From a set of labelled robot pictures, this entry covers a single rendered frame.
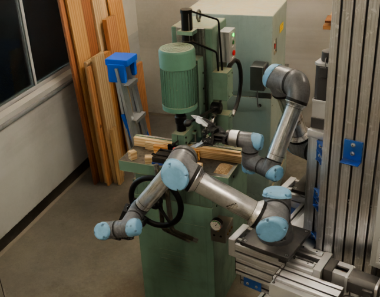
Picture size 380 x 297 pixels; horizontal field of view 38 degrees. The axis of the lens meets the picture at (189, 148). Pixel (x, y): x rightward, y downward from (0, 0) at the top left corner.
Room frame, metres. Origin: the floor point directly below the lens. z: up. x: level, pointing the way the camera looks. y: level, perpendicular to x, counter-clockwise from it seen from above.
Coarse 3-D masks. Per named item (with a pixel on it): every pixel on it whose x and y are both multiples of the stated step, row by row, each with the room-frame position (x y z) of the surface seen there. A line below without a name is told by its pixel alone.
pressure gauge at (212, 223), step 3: (213, 219) 2.26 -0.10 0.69; (216, 219) 2.25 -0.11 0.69; (219, 219) 2.26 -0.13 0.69; (210, 222) 2.26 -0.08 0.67; (213, 222) 2.25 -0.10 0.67; (216, 222) 2.25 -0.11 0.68; (219, 222) 2.24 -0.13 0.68; (222, 222) 2.25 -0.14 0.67; (210, 225) 2.26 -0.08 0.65; (213, 225) 2.25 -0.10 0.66; (216, 225) 2.25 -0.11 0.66; (219, 225) 2.24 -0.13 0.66; (222, 225) 2.25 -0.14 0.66; (213, 228) 2.25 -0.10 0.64; (216, 228) 2.25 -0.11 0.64; (219, 228) 2.24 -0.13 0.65
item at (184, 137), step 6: (192, 126) 2.61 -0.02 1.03; (174, 132) 2.55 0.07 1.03; (180, 132) 2.54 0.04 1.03; (186, 132) 2.54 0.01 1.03; (174, 138) 2.52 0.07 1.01; (180, 138) 2.51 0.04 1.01; (186, 138) 2.53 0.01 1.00; (192, 138) 2.60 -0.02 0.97; (180, 144) 2.51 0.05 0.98; (186, 144) 2.52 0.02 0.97
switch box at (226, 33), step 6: (222, 30) 2.79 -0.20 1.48; (228, 30) 2.78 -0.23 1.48; (234, 30) 2.81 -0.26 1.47; (222, 36) 2.75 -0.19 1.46; (228, 36) 2.74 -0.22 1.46; (234, 36) 2.81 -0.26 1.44; (222, 42) 2.75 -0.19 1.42; (228, 42) 2.74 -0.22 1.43; (234, 42) 2.81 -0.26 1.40; (222, 48) 2.75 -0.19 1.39; (228, 48) 2.74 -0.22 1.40; (234, 48) 2.81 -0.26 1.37; (222, 54) 2.75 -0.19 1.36; (228, 54) 2.74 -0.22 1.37; (222, 60) 2.75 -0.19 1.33; (228, 60) 2.74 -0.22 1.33
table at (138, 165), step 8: (144, 152) 2.60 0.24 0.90; (152, 152) 2.60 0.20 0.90; (120, 160) 2.53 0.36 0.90; (128, 160) 2.52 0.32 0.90; (136, 160) 2.51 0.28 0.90; (144, 160) 2.51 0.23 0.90; (200, 160) 2.48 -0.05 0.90; (208, 160) 2.47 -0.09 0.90; (216, 160) 2.47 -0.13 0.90; (120, 168) 2.53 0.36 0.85; (128, 168) 2.51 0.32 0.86; (136, 168) 2.49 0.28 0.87; (144, 168) 2.47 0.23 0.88; (208, 168) 2.39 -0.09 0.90; (216, 168) 2.39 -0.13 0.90; (232, 168) 2.38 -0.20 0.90; (240, 168) 2.46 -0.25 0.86; (216, 176) 2.31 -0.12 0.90; (224, 176) 2.31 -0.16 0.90; (232, 176) 2.34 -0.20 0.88
